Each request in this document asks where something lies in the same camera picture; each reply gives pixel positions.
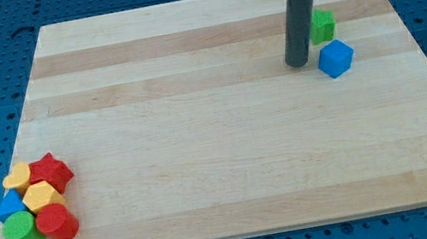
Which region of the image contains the blue cube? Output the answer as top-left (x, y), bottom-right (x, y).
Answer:
top-left (317, 39), bottom-right (354, 79)

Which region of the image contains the light wooden board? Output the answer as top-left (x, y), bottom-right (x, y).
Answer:
top-left (0, 0), bottom-right (427, 239)

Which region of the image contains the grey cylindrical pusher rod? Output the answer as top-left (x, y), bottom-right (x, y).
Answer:
top-left (285, 0), bottom-right (314, 68)

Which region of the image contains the green star block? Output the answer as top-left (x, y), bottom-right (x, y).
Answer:
top-left (310, 9), bottom-right (336, 45)

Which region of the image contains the red star block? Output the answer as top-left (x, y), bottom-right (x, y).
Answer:
top-left (29, 152), bottom-right (75, 194)

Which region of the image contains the red cylinder block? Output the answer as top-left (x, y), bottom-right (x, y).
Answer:
top-left (36, 203), bottom-right (80, 239)

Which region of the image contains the yellow hexagon block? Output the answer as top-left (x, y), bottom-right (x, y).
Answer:
top-left (22, 181), bottom-right (66, 214)

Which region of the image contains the yellow heart block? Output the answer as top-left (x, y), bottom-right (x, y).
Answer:
top-left (2, 162), bottom-right (31, 195)

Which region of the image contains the blue triangle block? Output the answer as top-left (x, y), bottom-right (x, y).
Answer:
top-left (0, 188), bottom-right (27, 223)

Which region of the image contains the green cylinder block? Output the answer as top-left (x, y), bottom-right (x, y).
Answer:
top-left (2, 211), bottom-right (46, 239)

